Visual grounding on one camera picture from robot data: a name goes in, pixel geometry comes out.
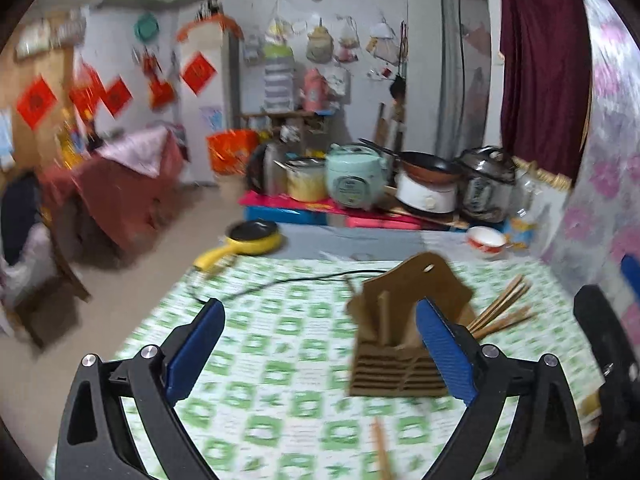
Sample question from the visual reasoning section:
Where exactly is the red gift bag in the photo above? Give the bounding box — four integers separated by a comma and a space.
206, 129, 259, 176

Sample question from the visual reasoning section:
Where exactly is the pink thermos jug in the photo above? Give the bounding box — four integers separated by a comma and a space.
303, 68, 329, 113

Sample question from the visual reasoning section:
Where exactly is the red white bowl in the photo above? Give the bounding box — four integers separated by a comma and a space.
466, 226, 508, 259

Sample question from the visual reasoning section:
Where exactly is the brown wooden utensil holder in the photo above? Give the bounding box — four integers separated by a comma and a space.
346, 252, 476, 398

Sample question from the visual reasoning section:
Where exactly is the red cloth covered table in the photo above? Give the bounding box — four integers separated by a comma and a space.
39, 126, 183, 254

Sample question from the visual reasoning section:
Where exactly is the red diamond paper decoration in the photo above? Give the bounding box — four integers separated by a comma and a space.
16, 76, 56, 130

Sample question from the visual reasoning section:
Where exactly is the wooden chopstick four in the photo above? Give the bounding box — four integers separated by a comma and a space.
371, 417, 394, 480

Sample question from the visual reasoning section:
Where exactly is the black silver pressure cooker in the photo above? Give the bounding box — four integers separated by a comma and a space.
458, 145, 516, 224

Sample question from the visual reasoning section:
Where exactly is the black power cable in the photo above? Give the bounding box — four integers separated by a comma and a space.
186, 268, 388, 306

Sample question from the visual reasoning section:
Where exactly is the yellow enamel pot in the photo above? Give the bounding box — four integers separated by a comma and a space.
284, 157, 329, 203

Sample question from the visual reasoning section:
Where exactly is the mint green rice cooker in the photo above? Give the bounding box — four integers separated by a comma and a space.
326, 144, 388, 210

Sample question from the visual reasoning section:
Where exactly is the white plastic drawer unit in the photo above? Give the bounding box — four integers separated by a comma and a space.
262, 55, 296, 113

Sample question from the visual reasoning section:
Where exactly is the clear plastic bottle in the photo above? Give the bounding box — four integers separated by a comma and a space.
506, 167, 539, 250

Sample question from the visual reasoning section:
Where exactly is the steel electric kettle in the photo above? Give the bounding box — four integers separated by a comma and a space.
245, 141, 288, 196

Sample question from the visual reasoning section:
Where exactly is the wooden chopstick two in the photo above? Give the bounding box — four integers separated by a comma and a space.
466, 274, 524, 332

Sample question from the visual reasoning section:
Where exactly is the wooden chair with clothes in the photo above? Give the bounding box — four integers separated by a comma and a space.
1, 169, 91, 350

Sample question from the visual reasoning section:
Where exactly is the dark red curtain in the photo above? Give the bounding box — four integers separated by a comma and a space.
500, 0, 592, 181

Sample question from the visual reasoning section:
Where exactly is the yellow electric frying pan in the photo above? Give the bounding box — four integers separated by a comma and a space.
193, 219, 283, 273

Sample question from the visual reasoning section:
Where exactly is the wooden chopstick three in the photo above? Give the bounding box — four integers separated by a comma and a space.
472, 307, 535, 340

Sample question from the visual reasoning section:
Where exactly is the white refrigerator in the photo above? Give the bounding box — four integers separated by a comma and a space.
177, 18, 241, 186

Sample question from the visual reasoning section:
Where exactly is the floral pink wall covering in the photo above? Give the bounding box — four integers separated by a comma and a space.
544, 0, 639, 312

